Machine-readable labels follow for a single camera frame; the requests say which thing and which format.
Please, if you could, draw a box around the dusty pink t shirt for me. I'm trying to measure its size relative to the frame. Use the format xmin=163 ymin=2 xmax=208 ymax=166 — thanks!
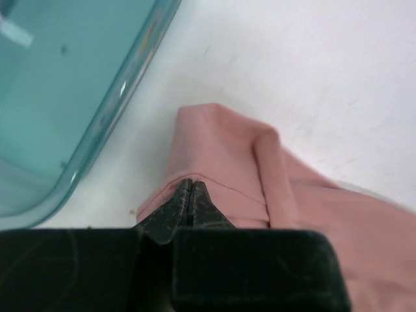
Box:
xmin=136 ymin=103 xmax=415 ymax=311

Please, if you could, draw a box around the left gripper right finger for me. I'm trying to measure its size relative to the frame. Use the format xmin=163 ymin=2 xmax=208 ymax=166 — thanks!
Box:
xmin=171 ymin=180 xmax=352 ymax=311

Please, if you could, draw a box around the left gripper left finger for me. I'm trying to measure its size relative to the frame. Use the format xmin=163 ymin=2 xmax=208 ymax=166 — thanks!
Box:
xmin=1 ymin=179 xmax=190 ymax=311

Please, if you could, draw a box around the teal plastic tray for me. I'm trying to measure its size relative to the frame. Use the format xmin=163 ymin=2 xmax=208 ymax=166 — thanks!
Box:
xmin=1 ymin=0 xmax=179 ymax=230

